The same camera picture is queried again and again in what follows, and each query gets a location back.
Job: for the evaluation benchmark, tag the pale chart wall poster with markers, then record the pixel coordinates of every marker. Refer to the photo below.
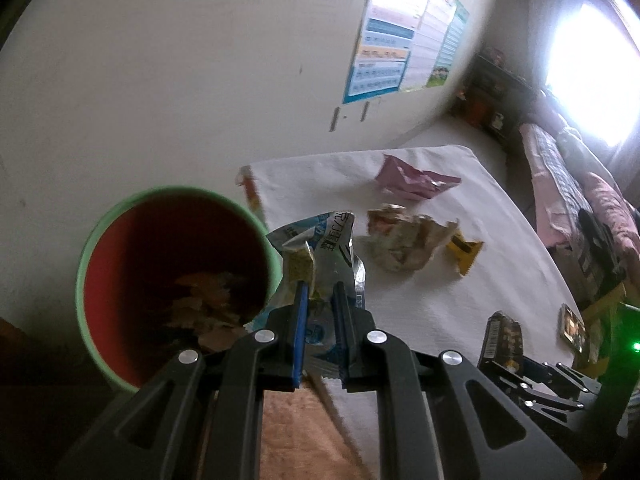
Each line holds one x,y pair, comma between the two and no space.
430,45

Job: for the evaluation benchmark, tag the brown fluffy rug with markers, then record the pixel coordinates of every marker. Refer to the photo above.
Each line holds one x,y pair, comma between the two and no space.
300,435

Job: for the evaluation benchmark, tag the teal wall poster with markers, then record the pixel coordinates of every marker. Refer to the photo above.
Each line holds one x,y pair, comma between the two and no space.
450,45

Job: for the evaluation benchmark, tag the smartphone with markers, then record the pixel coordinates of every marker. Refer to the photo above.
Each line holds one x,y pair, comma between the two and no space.
572,327

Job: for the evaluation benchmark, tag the bright window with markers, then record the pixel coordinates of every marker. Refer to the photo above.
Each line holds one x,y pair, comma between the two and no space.
595,70

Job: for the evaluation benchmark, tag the pink wrapper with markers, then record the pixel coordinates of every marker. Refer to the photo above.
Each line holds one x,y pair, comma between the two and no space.
405,182

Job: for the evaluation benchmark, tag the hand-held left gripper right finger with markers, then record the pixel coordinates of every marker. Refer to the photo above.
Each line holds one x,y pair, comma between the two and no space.
340,332

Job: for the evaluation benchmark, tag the dark shelf unit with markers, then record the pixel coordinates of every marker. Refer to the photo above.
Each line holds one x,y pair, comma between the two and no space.
492,95

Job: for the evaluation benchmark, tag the yellow wrapper in bin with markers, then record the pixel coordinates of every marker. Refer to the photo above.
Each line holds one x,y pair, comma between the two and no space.
210,284

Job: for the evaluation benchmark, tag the dark brown snack packet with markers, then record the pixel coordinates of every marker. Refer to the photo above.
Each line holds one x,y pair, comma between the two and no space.
502,340

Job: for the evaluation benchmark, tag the tan crumpled packet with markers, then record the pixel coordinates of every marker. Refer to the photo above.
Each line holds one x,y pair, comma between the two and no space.
205,322

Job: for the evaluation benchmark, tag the dark cloth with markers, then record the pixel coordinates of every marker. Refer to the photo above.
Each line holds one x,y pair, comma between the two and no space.
600,240

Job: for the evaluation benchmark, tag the crumpled brown white wrapper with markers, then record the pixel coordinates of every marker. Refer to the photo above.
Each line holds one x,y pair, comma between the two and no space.
410,240

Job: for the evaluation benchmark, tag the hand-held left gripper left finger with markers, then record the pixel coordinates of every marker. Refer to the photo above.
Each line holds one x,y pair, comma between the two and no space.
300,332

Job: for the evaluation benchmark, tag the yellow black wrapper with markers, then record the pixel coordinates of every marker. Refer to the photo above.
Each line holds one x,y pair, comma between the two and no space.
465,255

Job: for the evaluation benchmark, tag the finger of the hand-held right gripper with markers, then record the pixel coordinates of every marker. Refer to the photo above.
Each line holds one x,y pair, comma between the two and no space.
540,400
565,377

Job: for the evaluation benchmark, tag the green bin with red inside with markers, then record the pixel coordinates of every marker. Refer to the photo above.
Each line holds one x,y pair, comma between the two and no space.
150,240

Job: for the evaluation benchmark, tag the wooden chair frame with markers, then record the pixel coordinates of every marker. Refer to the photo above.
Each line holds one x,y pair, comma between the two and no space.
602,312

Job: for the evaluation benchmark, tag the blue framed wall poster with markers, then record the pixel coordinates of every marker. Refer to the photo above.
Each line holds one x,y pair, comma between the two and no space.
385,45

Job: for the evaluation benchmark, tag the blue white snack wrapper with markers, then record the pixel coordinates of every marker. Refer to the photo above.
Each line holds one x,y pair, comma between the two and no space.
330,245

